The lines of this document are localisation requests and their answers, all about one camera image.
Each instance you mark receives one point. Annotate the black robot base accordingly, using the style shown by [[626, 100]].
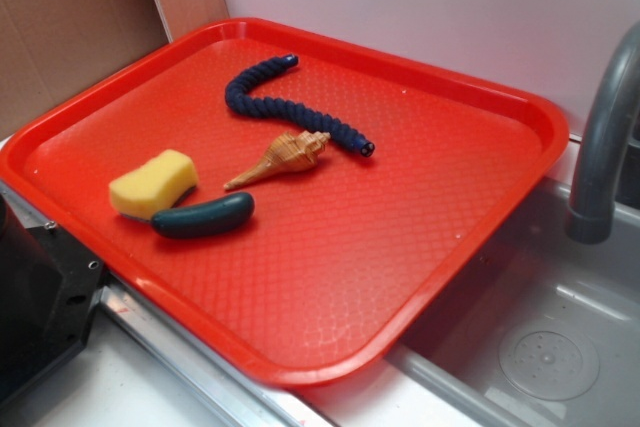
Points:
[[50, 286]]

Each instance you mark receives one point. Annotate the dark green toy cucumber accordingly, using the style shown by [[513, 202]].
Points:
[[206, 219]]

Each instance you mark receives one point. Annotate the tan conch seashell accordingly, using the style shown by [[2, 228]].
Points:
[[287, 154]]

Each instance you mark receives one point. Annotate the brown cardboard panel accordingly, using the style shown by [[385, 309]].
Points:
[[54, 49]]

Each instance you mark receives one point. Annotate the yellow sponge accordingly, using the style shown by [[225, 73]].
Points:
[[159, 184]]

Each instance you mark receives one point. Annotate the red plastic tray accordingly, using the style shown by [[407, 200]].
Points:
[[336, 262]]

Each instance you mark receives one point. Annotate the grey plastic sink basin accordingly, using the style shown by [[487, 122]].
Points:
[[536, 329]]

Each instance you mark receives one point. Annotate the grey faucet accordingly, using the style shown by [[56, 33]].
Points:
[[607, 168]]

